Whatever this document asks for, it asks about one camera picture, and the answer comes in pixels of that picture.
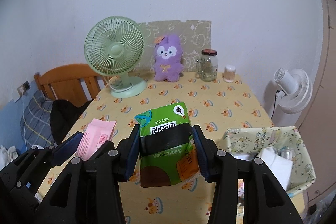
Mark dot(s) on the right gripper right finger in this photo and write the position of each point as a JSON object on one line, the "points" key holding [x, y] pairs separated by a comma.
{"points": [[265, 200]]}

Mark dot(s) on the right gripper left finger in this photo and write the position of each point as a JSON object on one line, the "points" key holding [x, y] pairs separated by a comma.
{"points": [[89, 193]]}

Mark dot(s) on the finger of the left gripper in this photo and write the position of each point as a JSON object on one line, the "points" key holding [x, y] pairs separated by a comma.
{"points": [[21, 179], [101, 155]]}

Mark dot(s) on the pink wet wipes pack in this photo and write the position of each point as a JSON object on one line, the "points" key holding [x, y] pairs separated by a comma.
{"points": [[96, 134]]}

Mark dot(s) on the white cloth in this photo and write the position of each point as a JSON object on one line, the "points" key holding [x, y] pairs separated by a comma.
{"points": [[280, 166]]}

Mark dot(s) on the clear plastic tube pack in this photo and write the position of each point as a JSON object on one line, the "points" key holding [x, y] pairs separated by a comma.
{"points": [[287, 153]]}

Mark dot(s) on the green tissue pack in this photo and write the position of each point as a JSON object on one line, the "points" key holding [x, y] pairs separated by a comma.
{"points": [[167, 153]]}

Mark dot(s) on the black garment on chair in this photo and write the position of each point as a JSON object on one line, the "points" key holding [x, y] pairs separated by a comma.
{"points": [[63, 116]]}

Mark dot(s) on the blue plaid bedding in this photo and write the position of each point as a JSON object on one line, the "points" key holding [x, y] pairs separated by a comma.
{"points": [[35, 122]]}

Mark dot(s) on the yellow patterned storage box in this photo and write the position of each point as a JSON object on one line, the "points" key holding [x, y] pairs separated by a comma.
{"points": [[246, 143]]}

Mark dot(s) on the beige door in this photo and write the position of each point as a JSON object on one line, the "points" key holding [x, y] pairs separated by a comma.
{"points": [[317, 122]]}

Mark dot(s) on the purple plush bunny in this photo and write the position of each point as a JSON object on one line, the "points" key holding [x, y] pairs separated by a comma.
{"points": [[168, 58]]}

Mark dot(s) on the green desk fan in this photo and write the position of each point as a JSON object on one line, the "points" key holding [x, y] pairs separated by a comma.
{"points": [[112, 48]]}

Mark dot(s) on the yellow cake print tablecloth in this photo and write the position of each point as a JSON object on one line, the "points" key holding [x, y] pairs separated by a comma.
{"points": [[227, 113]]}

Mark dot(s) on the white standing fan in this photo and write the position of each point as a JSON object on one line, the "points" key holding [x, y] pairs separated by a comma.
{"points": [[294, 91]]}

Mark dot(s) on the glass jar with lid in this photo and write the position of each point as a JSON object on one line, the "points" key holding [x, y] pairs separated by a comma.
{"points": [[209, 65]]}

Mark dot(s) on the cotton swab container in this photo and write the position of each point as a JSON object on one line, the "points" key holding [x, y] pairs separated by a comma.
{"points": [[229, 73]]}

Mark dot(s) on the wall power socket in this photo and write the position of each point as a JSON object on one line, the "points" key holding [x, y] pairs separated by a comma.
{"points": [[23, 88]]}

